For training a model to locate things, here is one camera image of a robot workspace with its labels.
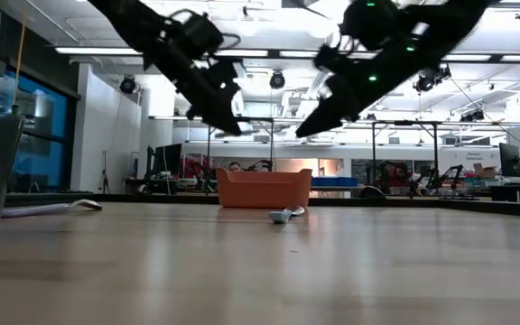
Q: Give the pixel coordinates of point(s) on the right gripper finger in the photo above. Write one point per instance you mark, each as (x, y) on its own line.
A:
(341, 115)
(327, 108)

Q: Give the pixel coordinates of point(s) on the black ceiling spotlight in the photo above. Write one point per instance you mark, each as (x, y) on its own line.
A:
(127, 84)
(277, 80)
(424, 82)

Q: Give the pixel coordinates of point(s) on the black aluminium table frame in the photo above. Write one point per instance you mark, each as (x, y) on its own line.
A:
(151, 197)

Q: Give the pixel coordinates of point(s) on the person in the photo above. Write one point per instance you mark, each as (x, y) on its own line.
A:
(235, 167)

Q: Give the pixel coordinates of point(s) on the orange plastic bin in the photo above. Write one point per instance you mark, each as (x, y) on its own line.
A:
(264, 189)

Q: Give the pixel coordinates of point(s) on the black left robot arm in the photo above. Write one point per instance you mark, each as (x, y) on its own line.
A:
(124, 18)

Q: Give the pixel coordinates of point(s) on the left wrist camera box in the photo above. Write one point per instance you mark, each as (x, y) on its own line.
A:
(202, 36)

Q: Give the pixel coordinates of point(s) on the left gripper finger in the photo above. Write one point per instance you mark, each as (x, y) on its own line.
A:
(228, 115)
(206, 115)

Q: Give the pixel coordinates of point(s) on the blue storage box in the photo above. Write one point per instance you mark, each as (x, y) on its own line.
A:
(334, 182)

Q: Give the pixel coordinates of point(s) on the black background rig frame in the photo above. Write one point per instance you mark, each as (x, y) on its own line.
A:
(272, 140)
(435, 149)

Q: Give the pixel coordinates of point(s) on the black computer monitor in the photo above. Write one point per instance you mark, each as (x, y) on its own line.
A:
(167, 160)
(509, 160)

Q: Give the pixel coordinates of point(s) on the large glass window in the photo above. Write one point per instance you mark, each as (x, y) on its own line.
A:
(43, 149)

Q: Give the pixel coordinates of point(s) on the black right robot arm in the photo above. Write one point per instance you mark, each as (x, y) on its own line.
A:
(445, 22)

